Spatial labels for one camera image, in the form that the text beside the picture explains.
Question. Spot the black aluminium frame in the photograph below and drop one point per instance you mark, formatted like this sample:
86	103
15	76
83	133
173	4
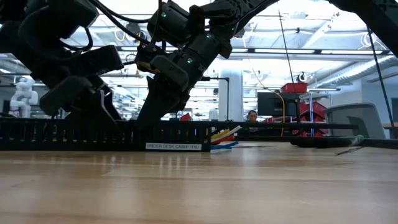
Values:
382	143

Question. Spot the silver ventilation duct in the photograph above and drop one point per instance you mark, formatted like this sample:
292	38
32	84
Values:
354	71

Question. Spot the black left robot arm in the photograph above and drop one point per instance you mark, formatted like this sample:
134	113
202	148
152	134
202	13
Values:
7	31

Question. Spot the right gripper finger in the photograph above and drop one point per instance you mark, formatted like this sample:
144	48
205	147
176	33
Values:
184	101
158	102

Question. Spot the black raceway cover strip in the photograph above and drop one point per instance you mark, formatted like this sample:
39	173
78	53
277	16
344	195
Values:
295	126

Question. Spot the person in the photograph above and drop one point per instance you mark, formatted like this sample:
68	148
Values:
252	116

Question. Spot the black monitor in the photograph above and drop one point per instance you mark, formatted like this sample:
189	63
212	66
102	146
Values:
273	104

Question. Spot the black zip tie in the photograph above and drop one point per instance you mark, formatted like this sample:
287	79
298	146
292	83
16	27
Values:
258	146
348	151

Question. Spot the red storage bin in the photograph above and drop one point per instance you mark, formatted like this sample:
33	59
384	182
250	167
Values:
293	88

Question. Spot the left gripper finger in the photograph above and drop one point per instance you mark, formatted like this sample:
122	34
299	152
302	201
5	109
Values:
91	112
112	107

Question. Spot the long ceiling light bar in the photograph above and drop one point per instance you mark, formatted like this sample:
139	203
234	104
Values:
311	51

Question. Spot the white robot figure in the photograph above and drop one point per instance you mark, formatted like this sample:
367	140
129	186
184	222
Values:
23	96

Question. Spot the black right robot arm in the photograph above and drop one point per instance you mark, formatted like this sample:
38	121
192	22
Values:
224	9

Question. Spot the white pillar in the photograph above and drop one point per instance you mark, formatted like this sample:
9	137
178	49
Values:
233	99

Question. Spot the stack of red bins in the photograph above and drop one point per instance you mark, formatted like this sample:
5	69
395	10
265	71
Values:
314	112

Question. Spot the black camera stand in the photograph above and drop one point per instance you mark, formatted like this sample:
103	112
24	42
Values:
228	99

